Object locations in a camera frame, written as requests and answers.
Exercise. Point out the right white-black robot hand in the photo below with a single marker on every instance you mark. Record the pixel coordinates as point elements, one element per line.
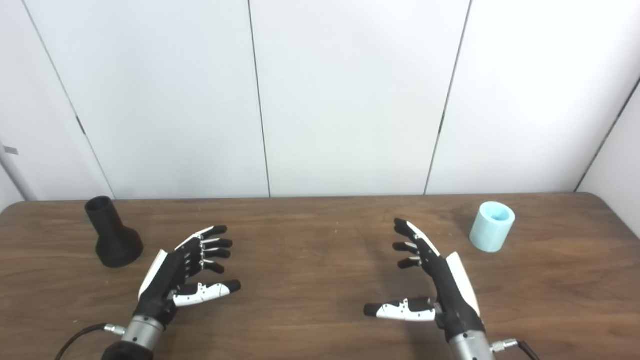
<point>447,290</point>

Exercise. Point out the left white-black robot hand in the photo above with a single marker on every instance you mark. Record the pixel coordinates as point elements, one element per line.
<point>165,280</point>

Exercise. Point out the black nozzle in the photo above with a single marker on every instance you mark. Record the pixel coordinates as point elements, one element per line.
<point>116,242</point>

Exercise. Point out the small grey label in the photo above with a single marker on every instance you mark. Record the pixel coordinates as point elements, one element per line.
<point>11,150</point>

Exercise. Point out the white wall corner post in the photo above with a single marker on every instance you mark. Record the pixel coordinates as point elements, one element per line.
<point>15,175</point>

